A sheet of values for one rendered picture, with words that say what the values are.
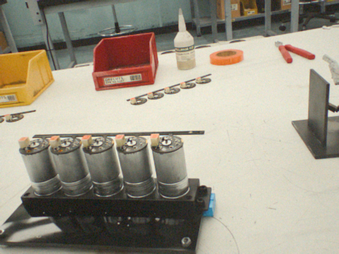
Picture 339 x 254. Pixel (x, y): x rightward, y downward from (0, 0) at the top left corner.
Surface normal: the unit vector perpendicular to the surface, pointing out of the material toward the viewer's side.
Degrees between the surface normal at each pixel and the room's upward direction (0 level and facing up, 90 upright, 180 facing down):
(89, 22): 90
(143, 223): 0
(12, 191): 0
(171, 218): 0
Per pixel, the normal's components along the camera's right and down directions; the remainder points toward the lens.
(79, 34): 0.07, 0.43
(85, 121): -0.14, -0.89
